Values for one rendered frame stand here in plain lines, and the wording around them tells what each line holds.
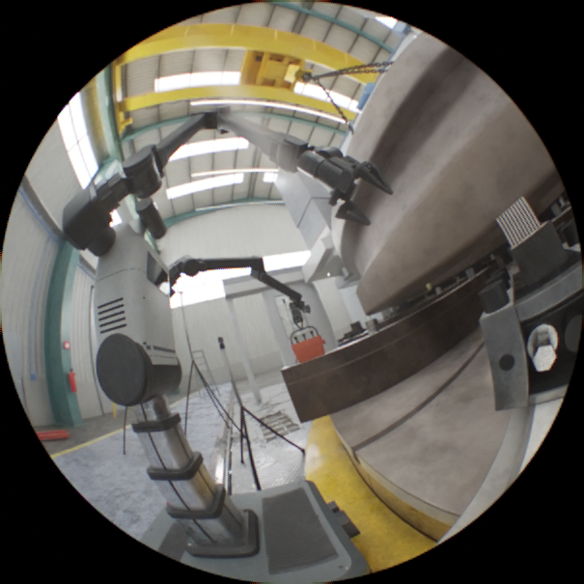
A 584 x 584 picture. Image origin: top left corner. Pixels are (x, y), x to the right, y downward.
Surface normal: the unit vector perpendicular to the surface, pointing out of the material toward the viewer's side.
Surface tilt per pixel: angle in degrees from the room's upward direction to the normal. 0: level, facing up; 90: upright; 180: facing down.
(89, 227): 150
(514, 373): 90
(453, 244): 90
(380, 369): 90
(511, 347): 90
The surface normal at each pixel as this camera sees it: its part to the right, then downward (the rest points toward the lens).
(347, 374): -0.08, -0.29
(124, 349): 0.17, -0.37
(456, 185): -0.92, 0.23
